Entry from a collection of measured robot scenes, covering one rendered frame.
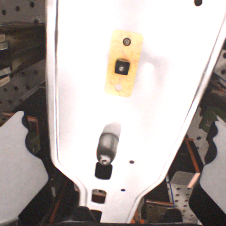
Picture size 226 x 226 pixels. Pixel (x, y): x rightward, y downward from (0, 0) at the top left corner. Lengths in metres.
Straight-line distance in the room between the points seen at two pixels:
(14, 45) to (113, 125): 0.17
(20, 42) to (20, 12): 0.37
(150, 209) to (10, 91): 0.62
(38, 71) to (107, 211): 0.47
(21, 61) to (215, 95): 0.30
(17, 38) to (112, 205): 0.37
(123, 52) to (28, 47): 0.13
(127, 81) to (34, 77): 0.46
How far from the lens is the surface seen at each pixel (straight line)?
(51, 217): 0.73
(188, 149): 0.41
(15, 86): 0.71
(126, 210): 0.44
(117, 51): 0.22
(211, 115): 0.28
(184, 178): 0.37
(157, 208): 0.54
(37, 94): 0.48
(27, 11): 0.61
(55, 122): 0.29
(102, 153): 0.25
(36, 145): 0.35
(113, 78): 0.23
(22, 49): 0.25
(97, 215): 0.57
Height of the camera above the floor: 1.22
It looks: 60 degrees down
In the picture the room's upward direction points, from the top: 168 degrees counter-clockwise
